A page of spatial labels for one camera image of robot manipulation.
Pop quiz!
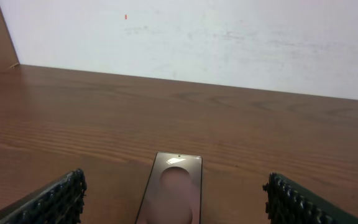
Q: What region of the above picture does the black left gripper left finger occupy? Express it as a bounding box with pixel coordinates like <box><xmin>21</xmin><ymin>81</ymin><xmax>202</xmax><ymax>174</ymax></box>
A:
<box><xmin>0</xmin><ymin>169</ymin><xmax>87</xmax><ymax>224</ymax></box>

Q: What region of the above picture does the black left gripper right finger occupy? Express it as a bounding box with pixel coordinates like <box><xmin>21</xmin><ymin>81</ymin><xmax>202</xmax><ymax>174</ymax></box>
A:
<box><xmin>262</xmin><ymin>172</ymin><xmax>358</xmax><ymax>224</ymax></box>

